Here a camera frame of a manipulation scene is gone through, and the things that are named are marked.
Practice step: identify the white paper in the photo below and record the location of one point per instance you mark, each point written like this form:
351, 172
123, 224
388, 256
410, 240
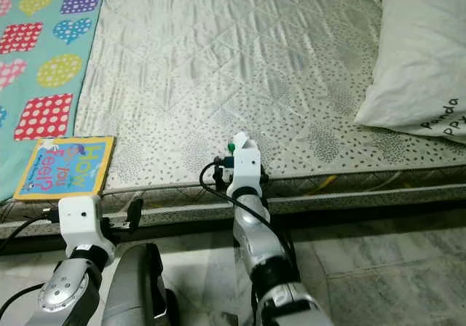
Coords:
242, 140

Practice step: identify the yellow and blue children's book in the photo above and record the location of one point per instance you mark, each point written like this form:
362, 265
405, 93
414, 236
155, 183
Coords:
65, 167

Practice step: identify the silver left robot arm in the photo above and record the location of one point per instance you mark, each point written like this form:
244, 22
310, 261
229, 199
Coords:
62, 297

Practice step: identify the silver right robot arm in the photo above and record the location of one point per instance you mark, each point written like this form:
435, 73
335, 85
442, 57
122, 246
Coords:
255, 239

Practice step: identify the grey left robot leg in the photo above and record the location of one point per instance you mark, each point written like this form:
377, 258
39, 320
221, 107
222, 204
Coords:
138, 289

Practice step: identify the grey quilted mattress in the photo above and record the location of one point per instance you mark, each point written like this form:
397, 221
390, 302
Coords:
226, 71

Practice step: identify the teal blanket with colourful patches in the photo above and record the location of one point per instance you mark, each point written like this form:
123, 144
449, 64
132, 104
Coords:
44, 57

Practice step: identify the white pillow with black print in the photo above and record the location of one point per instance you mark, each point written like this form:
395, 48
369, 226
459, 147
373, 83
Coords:
415, 57

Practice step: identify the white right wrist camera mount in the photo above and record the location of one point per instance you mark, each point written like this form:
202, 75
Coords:
247, 167

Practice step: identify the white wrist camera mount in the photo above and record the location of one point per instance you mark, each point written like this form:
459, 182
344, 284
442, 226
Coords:
80, 224
247, 167

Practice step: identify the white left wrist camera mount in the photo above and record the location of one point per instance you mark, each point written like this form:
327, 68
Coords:
80, 224

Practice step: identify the dark bed frame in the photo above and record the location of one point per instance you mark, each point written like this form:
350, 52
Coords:
371, 220

